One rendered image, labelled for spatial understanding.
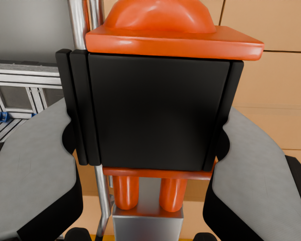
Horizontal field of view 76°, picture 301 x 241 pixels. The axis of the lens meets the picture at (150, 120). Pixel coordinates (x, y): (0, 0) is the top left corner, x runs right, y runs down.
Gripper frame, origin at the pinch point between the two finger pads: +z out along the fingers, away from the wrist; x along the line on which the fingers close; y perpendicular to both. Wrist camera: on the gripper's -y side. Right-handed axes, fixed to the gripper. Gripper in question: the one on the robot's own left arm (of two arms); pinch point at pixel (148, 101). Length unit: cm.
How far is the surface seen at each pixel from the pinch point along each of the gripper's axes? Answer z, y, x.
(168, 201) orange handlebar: -0.7, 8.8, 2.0
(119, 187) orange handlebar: -0.7, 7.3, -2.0
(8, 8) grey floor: 108, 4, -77
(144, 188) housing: 1.6, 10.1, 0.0
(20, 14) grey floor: 108, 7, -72
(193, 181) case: 17.9, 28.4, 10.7
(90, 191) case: 14.1, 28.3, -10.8
